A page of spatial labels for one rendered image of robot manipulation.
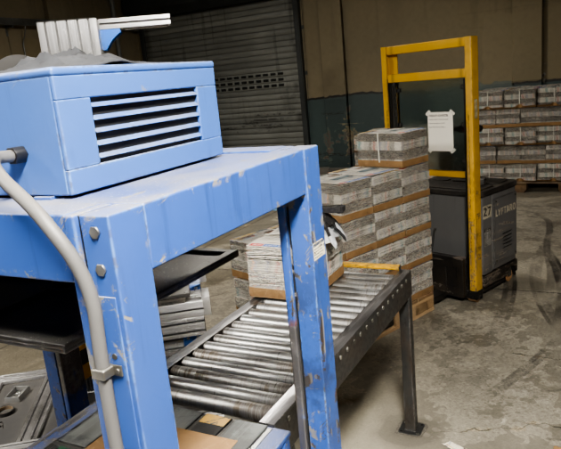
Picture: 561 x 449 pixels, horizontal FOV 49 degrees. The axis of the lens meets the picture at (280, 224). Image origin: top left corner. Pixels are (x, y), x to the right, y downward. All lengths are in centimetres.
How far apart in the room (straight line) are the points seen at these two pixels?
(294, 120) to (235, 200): 985
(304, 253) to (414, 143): 282
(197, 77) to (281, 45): 964
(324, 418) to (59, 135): 90
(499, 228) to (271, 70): 696
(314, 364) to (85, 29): 190
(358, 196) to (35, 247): 294
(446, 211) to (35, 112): 396
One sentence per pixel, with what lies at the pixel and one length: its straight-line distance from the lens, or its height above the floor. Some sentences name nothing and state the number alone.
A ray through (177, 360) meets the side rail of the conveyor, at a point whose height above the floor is 80.
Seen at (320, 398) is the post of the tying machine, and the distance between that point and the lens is 151.
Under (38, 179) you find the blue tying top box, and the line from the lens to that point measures 107.
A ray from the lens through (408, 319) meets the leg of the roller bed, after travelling 289.
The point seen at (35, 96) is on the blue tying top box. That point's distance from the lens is 104.
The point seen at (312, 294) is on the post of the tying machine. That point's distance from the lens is 139.
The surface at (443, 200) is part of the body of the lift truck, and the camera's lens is 473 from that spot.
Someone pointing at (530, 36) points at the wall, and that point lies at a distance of 975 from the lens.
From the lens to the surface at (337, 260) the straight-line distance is 275.
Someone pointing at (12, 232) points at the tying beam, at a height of 152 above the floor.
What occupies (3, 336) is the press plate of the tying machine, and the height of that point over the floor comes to 131.
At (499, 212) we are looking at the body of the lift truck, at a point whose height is 59.
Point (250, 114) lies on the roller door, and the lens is 1130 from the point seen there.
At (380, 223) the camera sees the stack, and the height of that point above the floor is 76.
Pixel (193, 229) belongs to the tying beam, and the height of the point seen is 148.
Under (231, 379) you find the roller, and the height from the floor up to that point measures 79.
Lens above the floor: 170
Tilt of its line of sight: 13 degrees down
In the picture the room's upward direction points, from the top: 6 degrees counter-clockwise
